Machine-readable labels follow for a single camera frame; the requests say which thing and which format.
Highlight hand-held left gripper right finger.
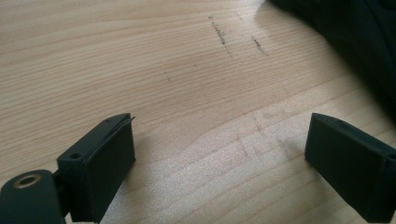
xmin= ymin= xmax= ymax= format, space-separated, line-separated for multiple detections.
xmin=304 ymin=112 xmax=396 ymax=224

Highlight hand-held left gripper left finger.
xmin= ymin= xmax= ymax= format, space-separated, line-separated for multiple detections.
xmin=56 ymin=112 xmax=137 ymax=224

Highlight black pants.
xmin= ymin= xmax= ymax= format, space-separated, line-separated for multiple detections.
xmin=266 ymin=0 xmax=396 ymax=120

